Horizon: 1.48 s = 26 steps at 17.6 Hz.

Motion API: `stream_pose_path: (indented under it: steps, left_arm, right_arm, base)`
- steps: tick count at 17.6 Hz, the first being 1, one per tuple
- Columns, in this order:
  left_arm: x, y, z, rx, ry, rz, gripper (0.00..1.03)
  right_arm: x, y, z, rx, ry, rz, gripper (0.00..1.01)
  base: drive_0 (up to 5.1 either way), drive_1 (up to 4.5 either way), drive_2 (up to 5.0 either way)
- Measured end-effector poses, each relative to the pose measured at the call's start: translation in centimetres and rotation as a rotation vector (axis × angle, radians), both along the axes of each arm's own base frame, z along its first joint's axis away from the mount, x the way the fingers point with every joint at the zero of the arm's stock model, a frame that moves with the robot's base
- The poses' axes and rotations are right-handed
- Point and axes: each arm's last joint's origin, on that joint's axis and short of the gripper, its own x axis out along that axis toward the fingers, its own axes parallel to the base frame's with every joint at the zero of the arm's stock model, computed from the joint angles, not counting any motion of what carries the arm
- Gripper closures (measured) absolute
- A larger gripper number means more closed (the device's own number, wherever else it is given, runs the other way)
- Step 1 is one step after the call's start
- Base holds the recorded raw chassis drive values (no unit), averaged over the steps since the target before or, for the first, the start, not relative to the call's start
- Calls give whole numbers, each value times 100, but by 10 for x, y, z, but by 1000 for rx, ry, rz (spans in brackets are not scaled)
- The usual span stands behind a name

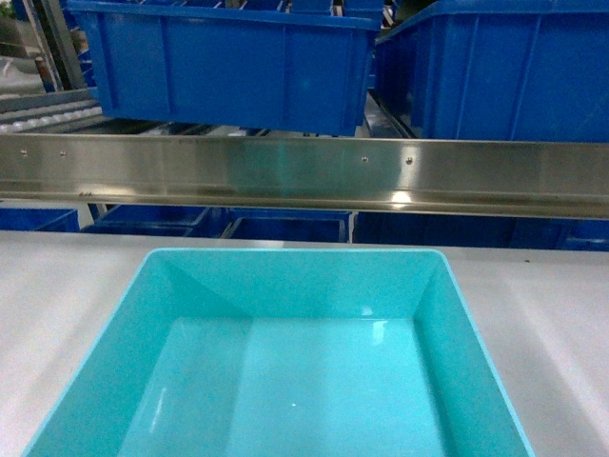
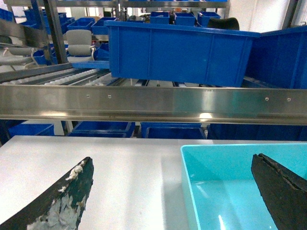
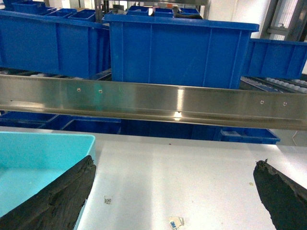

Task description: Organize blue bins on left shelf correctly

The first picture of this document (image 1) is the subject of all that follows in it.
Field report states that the stainless steel shelf rail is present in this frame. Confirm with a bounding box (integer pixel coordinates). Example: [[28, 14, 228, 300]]
[[1, 134, 608, 219]]

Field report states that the blue bin lower far left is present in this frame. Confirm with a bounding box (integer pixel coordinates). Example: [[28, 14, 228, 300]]
[[1, 208, 80, 232]]

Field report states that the blue bin lower right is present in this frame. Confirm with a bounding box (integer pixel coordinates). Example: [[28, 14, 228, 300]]
[[353, 212, 608, 252]]

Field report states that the blue bin upper right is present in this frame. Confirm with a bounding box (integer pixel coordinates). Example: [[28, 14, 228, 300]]
[[375, 1, 608, 143]]

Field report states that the blue bin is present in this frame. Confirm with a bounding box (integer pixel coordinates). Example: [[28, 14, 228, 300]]
[[81, 205, 229, 238], [67, 1, 381, 136], [353, 212, 608, 252], [375, 1, 608, 143], [222, 208, 351, 243], [1, 208, 80, 232]]

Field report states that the blue bin upper left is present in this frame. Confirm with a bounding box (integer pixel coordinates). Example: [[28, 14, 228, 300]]
[[67, 1, 381, 136]]

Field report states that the turquoise plastic bin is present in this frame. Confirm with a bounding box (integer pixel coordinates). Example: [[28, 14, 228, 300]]
[[25, 248, 533, 456]]

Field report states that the roller conveyor track left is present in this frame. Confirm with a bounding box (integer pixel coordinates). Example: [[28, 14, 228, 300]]
[[1, 89, 102, 135]]

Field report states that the blue bin lower middle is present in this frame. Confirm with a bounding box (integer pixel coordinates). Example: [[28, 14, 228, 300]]
[[222, 208, 351, 243]]

